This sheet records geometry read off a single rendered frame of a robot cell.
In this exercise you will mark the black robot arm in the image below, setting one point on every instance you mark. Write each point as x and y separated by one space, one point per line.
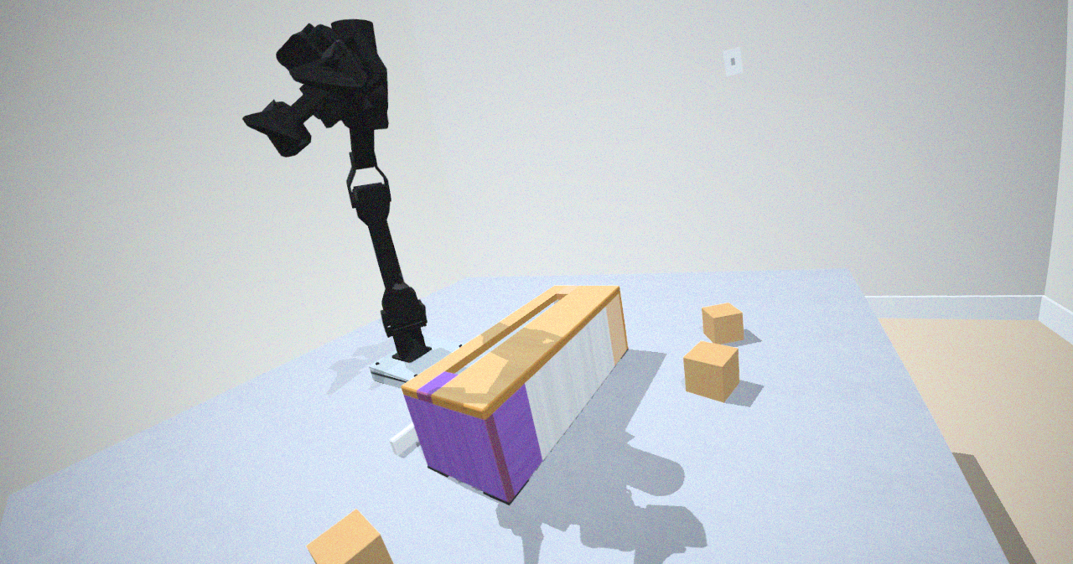
401 309

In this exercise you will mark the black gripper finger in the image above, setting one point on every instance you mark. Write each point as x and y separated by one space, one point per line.
336 72
272 122

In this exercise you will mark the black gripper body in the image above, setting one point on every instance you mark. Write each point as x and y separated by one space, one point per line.
329 107

